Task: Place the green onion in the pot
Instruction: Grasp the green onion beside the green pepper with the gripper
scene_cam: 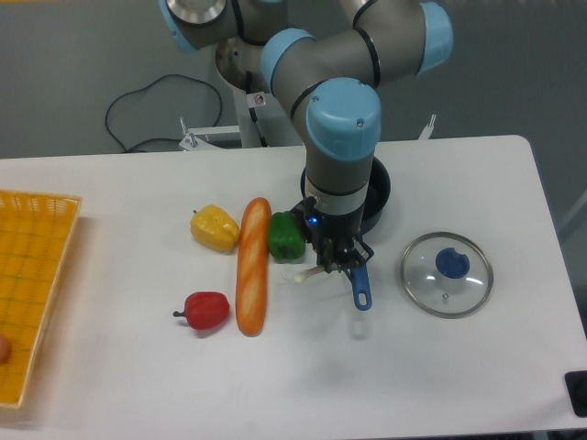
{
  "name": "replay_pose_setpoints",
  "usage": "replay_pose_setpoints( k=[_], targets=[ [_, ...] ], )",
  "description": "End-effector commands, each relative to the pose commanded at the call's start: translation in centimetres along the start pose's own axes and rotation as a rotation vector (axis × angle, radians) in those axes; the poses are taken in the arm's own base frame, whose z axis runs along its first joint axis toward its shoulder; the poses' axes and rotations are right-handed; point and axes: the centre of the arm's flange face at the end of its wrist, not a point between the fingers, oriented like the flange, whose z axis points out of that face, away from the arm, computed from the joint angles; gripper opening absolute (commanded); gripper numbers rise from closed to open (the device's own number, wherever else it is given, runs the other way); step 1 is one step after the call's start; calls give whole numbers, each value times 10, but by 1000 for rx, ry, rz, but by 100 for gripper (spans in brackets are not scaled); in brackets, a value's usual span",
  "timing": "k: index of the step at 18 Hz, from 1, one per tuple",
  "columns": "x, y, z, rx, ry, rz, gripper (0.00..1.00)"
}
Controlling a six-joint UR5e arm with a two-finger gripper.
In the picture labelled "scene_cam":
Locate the white table bracket right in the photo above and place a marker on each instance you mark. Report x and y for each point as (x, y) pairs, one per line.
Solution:
(428, 129)

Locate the dark blue pot with handle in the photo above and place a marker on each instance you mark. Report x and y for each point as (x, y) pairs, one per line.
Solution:
(378, 190)

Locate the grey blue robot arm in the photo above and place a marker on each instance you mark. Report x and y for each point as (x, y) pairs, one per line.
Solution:
(328, 89)

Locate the glass lid with blue knob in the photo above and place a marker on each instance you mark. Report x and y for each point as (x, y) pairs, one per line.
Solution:
(446, 275)

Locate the green onion with white end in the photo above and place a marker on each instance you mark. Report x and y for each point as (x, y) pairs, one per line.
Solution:
(307, 273)

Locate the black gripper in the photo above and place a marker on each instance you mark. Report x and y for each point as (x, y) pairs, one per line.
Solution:
(332, 235)

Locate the green bell pepper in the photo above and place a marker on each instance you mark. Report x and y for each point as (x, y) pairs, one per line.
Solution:
(284, 239)

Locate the orange baguette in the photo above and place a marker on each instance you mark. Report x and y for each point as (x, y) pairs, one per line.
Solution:
(252, 271)

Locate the red bell pepper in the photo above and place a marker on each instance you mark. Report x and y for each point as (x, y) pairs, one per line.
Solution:
(205, 310)

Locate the yellow bell pepper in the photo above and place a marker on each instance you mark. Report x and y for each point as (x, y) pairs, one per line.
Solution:
(214, 228)

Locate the yellow wicker basket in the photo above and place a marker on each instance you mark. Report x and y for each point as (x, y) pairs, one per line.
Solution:
(36, 230)

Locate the black device at table edge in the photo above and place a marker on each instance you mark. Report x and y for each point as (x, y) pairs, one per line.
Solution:
(576, 383)

